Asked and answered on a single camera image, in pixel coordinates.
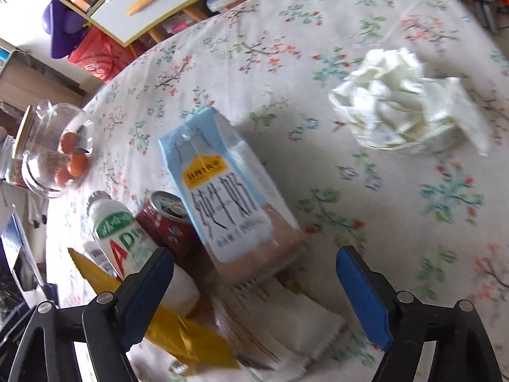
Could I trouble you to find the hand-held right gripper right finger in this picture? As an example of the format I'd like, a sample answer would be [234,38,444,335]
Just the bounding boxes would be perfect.
[336,245,506,382]

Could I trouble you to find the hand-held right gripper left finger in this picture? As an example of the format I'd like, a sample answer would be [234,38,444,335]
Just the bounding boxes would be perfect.
[6,247,176,382]

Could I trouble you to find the yellow plastic wrapper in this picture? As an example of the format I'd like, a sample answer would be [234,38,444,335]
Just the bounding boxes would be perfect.
[67,248,241,371]

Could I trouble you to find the red drink can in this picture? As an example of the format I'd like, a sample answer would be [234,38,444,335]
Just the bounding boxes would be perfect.
[135,191,207,271]

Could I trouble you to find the white bottle green label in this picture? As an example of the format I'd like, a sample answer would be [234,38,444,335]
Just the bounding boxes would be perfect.
[87,191,199,315]

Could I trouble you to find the white snack wrapper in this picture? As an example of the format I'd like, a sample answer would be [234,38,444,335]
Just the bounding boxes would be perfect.
[211,274,346,371]

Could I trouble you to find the blue and white milk carton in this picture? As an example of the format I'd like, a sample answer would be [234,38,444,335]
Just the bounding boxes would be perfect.
[158,107,307,287]

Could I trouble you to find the large white tissue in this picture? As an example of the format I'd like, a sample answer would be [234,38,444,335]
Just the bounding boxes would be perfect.
[328,48,492,157]

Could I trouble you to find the black flat device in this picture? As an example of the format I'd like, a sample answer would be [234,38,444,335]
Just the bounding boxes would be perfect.
[0,207,60,315]

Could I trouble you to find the orange tangerine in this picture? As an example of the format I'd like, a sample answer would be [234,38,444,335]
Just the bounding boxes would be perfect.
[59,132,78,154]
[67,152,89,178]
[53,166,74,187]

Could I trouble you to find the glass jar wooden lid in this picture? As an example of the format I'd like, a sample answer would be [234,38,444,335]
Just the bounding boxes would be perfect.
[12,103,98,200]

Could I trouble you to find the red bag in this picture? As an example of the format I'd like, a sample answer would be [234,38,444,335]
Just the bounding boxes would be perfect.
[67,28,144,84]

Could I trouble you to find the floral tablecloth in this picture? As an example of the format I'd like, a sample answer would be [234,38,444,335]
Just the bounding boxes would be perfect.
[40,0,509,382]

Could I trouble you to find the purple hat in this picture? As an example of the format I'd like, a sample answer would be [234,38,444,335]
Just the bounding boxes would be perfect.
[42,0,94,60]

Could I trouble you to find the wooden cabinet white drawers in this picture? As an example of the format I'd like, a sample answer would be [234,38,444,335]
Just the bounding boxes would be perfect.
[24,0,287,46]

